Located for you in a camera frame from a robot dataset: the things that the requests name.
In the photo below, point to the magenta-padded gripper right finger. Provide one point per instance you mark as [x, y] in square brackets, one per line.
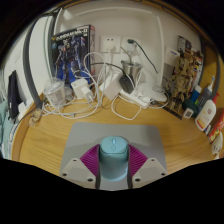
[151, 169]

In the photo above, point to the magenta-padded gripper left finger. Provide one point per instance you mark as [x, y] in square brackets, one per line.
[75, 170]

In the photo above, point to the light blue computer mouse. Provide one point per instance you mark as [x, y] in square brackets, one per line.
[113, 160]

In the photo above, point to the grey mouse pad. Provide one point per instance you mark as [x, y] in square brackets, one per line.
[113, 130]

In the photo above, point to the white power strip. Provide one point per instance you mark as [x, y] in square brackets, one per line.
[136, 99]

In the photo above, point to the white red-pump lotion bottle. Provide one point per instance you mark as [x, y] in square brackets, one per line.
[206, 116]

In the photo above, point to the red yellow snack tube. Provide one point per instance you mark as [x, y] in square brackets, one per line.
[217, 125]

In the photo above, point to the teal blanket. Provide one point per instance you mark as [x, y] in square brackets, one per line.
[5, 130]

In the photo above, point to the clear plastic cup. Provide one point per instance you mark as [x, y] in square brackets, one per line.
[55, 91]

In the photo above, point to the small white charger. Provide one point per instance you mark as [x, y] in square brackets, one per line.
[80, 87]

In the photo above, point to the blue white-capped bottle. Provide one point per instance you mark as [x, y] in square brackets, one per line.
[196, 95]

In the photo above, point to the large white power adapter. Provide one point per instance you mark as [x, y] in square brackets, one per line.
[111, 87]

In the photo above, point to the brown brick-built tree figure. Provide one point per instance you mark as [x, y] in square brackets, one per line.
[180, 83]

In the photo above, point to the black hanging bag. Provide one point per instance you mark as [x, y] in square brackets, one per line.
[15, 95]

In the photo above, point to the steel cup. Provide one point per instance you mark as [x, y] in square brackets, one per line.
[131, 68]

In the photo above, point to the blue robot model kit box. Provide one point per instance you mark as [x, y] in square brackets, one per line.
[71, 50]

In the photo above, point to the colourful printed figure box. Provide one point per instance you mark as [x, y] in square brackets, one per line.
[186, 43]

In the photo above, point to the white wall-mounted box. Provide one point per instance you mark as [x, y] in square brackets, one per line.
[171, 56]

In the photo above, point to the white wall socket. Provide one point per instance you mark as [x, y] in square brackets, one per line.
[125, 45]
[110, 43]

